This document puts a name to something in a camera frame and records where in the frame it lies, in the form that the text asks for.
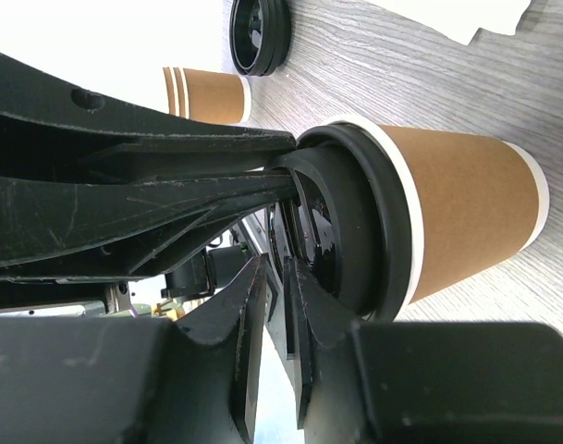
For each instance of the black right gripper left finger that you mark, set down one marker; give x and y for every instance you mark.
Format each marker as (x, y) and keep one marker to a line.
(137, 380)

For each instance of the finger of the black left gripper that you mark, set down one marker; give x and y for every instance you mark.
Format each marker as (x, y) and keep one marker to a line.
(89, 232)
(53, 130)

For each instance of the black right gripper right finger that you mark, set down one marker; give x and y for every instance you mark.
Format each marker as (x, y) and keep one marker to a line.
(368, 382)

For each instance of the single black cup lid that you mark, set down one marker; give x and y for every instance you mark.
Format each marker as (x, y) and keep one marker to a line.
(349, 221)

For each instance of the brown paper cups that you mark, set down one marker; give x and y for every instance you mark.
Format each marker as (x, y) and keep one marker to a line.
(206, 96)

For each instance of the single brown paper cup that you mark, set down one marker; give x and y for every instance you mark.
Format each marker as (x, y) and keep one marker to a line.
(474, 201)

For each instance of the black lid stack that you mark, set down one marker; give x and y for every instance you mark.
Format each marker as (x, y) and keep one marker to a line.
(259, 36)

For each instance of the cream paper bag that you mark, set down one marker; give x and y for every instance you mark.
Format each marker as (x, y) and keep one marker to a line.
(459, 20)

